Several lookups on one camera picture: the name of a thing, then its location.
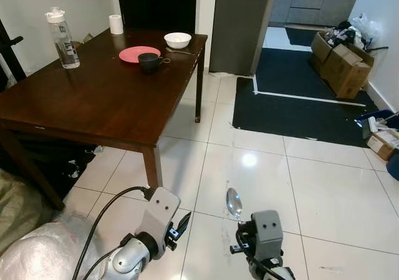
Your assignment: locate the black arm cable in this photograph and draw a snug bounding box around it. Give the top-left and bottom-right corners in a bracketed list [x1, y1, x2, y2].
[72, 186, 155, 280]
[235, 228, 276, 280]

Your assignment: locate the clear water bottle white cap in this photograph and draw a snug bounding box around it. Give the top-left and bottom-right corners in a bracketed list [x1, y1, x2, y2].
[45, 7, 81, 70]

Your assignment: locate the dark brown wooden table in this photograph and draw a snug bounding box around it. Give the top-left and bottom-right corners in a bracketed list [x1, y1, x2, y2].
[0, 29, 209, 211]

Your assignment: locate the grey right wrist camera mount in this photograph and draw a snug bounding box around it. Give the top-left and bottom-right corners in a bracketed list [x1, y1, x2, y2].
[251, 210, 283, 263]

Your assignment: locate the dark blue cup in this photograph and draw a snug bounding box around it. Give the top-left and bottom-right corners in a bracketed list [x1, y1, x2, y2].
[137, 52, 165, 75]

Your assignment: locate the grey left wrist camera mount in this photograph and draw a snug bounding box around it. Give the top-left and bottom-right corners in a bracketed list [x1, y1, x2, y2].
[142, 187, 182, 261]

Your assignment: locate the blue dustpan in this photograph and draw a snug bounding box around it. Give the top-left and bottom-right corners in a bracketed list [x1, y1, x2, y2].
[354, 108, 398, 132]

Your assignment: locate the olive cloth heap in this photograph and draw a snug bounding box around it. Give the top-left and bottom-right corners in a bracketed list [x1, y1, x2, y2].
[0, 167, 41, 246]

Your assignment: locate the grey refrigerator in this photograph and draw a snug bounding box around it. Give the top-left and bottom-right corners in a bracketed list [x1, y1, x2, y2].
[208, 0, 278, 77]

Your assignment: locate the white plastic bag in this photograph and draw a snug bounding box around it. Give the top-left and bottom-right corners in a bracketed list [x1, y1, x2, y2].
[0, 213, 108, 280]

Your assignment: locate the white tape strip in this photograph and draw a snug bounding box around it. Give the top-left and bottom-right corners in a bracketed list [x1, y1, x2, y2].
[252, 74, 368, 109]

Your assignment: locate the small cardboard box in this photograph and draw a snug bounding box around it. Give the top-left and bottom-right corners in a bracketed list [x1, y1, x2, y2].
[366, 129, 399, 163]

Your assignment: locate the dark floor mat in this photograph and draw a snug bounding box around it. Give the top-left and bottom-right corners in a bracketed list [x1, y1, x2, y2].
[232, 27, 383, 149]

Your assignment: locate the clear plastic bag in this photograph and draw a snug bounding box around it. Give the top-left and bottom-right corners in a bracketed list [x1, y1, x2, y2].
[349, 13, 382, 45]

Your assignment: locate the pink plate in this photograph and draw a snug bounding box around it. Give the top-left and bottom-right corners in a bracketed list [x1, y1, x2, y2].
[118, 46, 162, 64]

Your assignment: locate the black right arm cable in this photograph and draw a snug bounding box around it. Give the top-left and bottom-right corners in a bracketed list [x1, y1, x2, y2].
[235, 228, 276, 280]

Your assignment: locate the white bowl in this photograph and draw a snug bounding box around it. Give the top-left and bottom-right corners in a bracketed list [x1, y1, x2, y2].
[163, 32, 193, 50]

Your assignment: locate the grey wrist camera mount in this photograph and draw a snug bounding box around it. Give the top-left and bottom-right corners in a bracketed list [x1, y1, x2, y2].
[251, 210, 283, 263]
[142, 187, 182, 261]

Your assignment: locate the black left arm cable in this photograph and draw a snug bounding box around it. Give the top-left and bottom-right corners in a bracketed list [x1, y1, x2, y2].
[72, 186, 155, 280]

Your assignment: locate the blue bucket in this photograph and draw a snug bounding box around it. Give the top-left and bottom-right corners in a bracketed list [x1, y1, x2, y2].
[385, 152, 399, 181]

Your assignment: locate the grey kitchen cabinet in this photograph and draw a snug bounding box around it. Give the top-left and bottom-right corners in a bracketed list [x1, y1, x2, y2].
[269, 0, 366, 29]

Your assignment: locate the white paper roll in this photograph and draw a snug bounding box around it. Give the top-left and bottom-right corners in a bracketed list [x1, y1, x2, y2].
[108, 14, 125, 36]

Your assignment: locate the metal spoon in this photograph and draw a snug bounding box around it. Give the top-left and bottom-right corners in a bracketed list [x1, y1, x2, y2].
[166, 47, 198, 57]
[225, 187, 246, 223]

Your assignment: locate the black stand leg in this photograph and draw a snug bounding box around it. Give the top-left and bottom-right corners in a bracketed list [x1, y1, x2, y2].
[0, 18, 26, 86]

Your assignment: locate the large cardboard box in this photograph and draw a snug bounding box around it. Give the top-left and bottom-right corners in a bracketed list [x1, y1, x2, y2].
[310, 31, 375, 100]

